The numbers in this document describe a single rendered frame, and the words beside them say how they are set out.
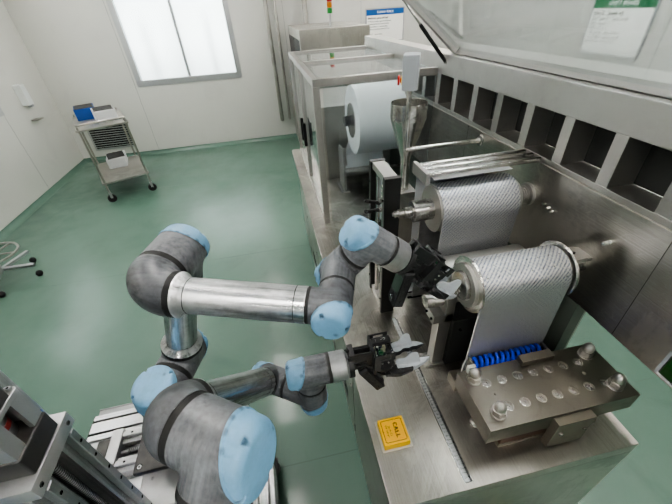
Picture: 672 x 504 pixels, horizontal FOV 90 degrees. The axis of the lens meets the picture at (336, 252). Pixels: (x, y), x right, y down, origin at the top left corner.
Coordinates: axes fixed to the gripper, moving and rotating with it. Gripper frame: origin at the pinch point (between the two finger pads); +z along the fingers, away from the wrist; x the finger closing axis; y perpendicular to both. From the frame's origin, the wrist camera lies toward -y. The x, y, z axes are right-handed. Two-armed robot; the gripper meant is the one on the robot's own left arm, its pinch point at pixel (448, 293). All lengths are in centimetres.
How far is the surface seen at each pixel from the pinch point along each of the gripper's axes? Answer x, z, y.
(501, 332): -6.3, 18.1, -0.1
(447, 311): 1.0, 6.1, -5.2
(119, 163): 423, -128, -229
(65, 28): 550, -259, -145
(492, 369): -11.4, 20.3, -8.7
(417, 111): 65, -6, 32
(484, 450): -25.0, 23.0, -23.4
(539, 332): -6.3, 29.9, 5.3
